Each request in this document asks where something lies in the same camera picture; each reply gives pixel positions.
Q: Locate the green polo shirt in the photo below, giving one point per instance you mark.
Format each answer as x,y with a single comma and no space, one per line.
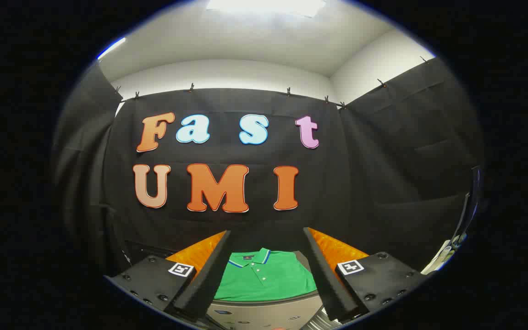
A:
264,282

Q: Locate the ceiling light panel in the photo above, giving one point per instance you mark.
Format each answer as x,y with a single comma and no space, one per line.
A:
110,48
264,5

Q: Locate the black backdrop cloth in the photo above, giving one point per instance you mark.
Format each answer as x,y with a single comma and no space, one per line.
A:
337,183

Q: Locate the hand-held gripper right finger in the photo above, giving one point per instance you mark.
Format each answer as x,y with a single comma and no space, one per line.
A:
330,284

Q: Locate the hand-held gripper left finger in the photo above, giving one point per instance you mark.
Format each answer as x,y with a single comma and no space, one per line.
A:
202,284

